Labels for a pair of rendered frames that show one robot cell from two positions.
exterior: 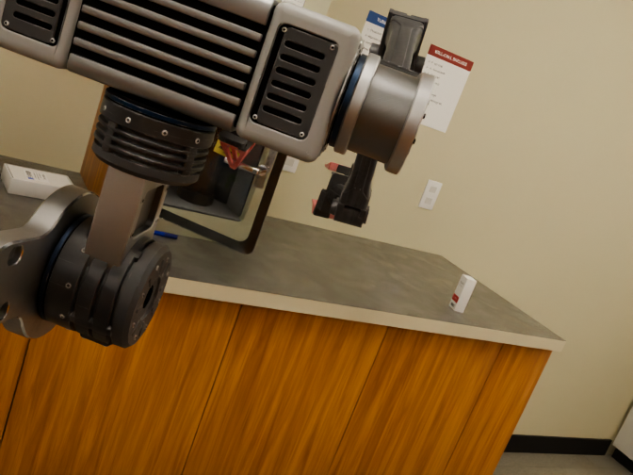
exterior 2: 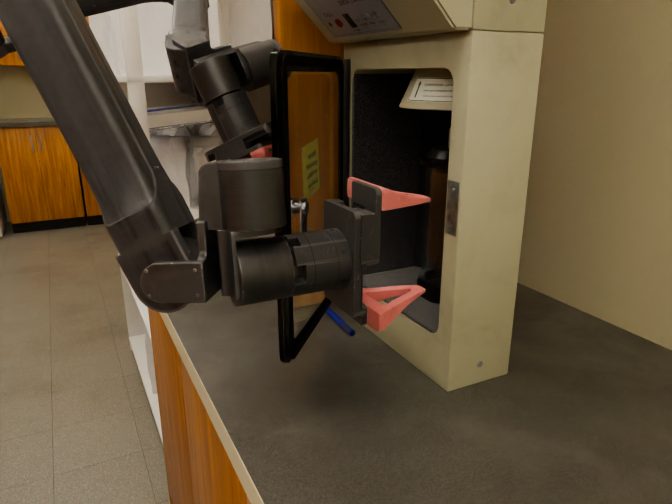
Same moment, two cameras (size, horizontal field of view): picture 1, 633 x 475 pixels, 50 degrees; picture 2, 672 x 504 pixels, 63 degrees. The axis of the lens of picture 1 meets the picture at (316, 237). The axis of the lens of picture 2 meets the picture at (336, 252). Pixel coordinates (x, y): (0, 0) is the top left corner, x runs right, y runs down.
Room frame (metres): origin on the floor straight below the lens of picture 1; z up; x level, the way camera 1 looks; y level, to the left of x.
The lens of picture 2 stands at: (1.73, -0.51, 1.36)
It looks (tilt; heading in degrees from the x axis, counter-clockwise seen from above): 18 degrees down; 95
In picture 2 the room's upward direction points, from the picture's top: straight up
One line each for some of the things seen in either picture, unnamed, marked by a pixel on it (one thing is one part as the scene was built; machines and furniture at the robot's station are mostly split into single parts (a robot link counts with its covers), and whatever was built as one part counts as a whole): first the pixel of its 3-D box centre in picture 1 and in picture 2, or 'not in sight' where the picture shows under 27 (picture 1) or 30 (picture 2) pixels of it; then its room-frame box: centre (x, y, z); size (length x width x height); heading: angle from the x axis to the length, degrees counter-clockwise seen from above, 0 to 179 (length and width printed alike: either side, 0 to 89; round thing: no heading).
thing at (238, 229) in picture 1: (220, 157); (314, 197); (1.63, 0.28, 1.19); 0.30 x 0.01 x 0.40; 80
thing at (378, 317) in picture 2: (323, 201); (384, 283); (1.73, 0.02, 1.16); 0.09 x 0.07 x 0.07; 32
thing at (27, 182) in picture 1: (39, 184); not in sight; (1.65, 0.70, 0.96); 0.16 x 0.12 x 0.04; 127
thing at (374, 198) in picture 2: (332, 175); (386, 216); (1.73, 0.02, 1.23); 0.09 x 0.07 x 0.07; 32
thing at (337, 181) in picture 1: (340, 197); (320, 260); (1.67, -0.02, 1.20); 0.07 x 0.07 x 0.10; 32
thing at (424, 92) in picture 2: not in sight; (460, 87); (1.84, 0.35, 1.34); 0.18 x 0.18 x 0.05
